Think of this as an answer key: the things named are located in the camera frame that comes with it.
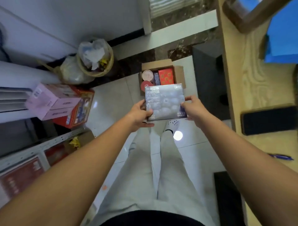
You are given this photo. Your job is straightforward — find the person's right hand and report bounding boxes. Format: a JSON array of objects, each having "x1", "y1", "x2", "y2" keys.
[{"x1": 181, "y1": 95, "x2": 210, "y2": 129}]

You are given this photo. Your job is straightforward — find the person's left hand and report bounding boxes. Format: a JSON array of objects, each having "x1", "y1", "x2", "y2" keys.
[{"x1": 126, "y1": 99, "x2": 155, "y2": 132}]

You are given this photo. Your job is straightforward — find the red canister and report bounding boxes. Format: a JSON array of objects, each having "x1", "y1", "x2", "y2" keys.
[{"x1": 140, "y1": 80, "x2": 154, "y2": 92}]

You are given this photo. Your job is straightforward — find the brown cardboard box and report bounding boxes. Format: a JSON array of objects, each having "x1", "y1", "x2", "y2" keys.
[{"x1": 139, "y1": 59, "x2": 187, "y2": 96}]

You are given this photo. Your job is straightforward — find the pink cylinder canister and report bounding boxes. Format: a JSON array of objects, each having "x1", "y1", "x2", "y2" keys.
[{"x1": 142, "y1": 70, "x2": 155, "y2": 82}]

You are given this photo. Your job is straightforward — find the white metal shelving unit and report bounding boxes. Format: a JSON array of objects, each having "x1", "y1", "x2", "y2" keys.
[{"x1": 0, "y1": 126, "x2": 89, "y2": 208}]

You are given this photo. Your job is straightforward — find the person's left forearm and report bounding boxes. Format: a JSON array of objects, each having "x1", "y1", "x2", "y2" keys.
[{"x1": 0, "y1": 114, "x2": 140, "y2": 226}]

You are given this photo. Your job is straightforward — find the person's right forearm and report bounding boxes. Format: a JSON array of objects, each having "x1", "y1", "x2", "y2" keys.
[{"x1": 198, "y1": 112, "x2": 298, "y2": 226}]

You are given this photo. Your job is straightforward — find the person's white shoe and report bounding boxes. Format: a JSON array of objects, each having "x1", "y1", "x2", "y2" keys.
[{"x1": 163, "y1": 119, "x2": 181, "y2": 136}]

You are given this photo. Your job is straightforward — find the colourful flat box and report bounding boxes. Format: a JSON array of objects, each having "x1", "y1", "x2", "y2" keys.
[{"x1": 51, "y1": 88, "x2": 95, "y2": 129}]

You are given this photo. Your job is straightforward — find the person's grey trousers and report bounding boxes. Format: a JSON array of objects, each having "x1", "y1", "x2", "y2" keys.
[{"x1": 88, "y1": 128, "x2": 217, "y2": 226}]

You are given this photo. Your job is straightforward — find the person's black clothing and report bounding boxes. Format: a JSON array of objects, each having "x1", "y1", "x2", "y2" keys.
[{"x1": 100, "y1": 210, "x2": 205, "y2": 226}]

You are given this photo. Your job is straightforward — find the dark grey furniture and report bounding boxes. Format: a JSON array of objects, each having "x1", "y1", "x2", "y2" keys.
[{"x1": 192, "y1": 39, "x2": 231, "y2": 121}]

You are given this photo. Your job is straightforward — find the brown carton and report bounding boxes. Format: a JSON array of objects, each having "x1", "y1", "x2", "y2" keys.
[{"x1": 63, "y1": 130, "x2": 94, "y2": 150}]

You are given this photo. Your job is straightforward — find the light wooden table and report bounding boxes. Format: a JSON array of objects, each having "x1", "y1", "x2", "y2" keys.
[{"x1": 216, "y1": 0, "x2": 298, "y2": 226}]

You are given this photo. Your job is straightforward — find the black flat device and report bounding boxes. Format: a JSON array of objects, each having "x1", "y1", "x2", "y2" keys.
[{"x1": 241, "y1": 105, "x2": 298, "y2": 136}]

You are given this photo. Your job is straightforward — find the waste basket with rubbish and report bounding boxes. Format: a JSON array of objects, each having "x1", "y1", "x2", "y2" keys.
[{"x1": 53, "y1": 38, "x2": 115, "y2": 85}]

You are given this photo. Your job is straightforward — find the pink carton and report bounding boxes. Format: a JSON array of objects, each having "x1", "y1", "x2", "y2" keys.
[{"x1": 25, "y1": 83, "x2": 82, "y2": 121}]

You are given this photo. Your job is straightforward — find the black stool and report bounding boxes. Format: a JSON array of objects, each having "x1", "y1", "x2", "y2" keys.
[{"x1": 213, "y1": 171, "x2": 245, "y2": 226}]

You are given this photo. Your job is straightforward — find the blue pen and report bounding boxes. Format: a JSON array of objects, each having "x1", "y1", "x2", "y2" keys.
[{"x1": 268, "y1": 154, "x2": 295, "y2": 161}]

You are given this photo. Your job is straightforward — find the wooden tray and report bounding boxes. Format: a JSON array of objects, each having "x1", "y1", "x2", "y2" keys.
[{"x1": 223, "y1": 0, "x2": 294, "y2": 33}]

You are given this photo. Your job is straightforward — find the blue folder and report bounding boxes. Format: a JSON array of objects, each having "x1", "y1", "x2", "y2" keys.
[{"x1": 264, "y1": 0, "x2": 298, "y2": 64}]

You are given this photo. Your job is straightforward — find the white standing air conditioner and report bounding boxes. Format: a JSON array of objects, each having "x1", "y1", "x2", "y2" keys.
[{"x1": 0, "y1": 61, "x2": 61, "y2": 124}]

